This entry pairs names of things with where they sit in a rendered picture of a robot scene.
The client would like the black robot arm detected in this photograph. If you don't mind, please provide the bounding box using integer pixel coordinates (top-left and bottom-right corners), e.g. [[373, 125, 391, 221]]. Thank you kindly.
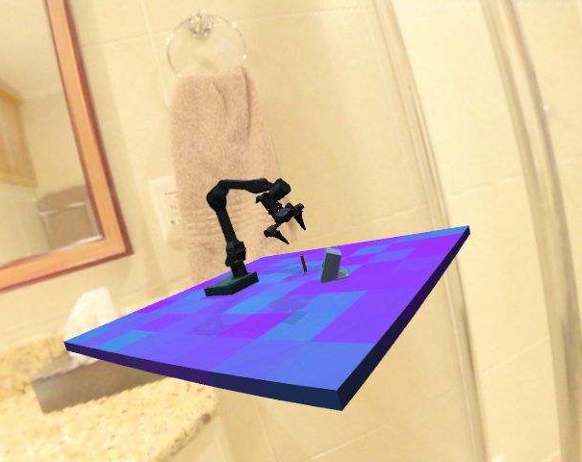
[[206, 177, 294, 279]]

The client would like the grey metal panel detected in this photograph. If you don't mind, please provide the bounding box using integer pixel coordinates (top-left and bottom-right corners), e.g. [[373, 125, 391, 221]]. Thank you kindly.
[[320, 247, 350, 283]]

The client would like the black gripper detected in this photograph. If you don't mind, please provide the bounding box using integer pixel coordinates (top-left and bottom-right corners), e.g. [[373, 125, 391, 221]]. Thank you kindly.
[[264, 201, 306, 244]]

